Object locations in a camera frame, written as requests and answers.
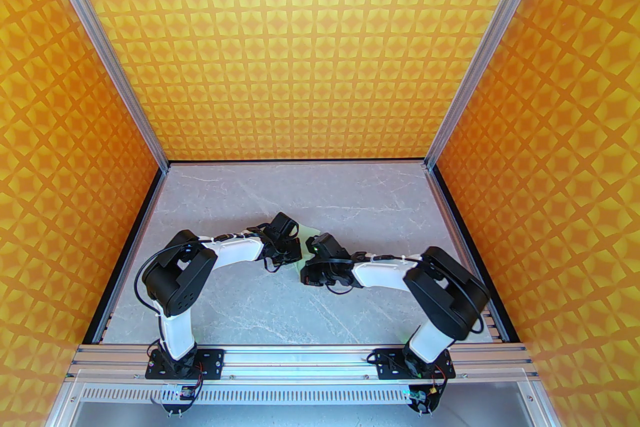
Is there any light green paper sheet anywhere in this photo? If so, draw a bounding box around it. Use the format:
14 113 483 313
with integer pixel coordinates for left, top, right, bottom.
294 222 325 279

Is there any grooved aluminium mounting rail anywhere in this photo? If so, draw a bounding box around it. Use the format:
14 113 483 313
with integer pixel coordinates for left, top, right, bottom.
72 344 532 368

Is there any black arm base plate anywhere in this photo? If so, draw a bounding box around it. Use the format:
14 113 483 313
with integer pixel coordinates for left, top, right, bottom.
374 347 457 380
145 347 225 380

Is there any perforated white cable duct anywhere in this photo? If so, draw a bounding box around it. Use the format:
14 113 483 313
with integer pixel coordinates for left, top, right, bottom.
80 386 527 406

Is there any aluminium corner post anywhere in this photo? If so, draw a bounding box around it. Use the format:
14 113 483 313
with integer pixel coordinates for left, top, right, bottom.
424 0 565 171
27 0 169 170

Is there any thin black edge strip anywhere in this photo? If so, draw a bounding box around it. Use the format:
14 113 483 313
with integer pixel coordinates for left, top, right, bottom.
166 159 430 167

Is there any table side rail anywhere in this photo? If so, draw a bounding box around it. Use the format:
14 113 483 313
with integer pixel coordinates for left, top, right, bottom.
425 166 522 344
81 166 170 344

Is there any small controller board with wires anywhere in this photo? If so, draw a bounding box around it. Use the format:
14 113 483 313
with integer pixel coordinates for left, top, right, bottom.
160 382 198 415
407 382 441 415

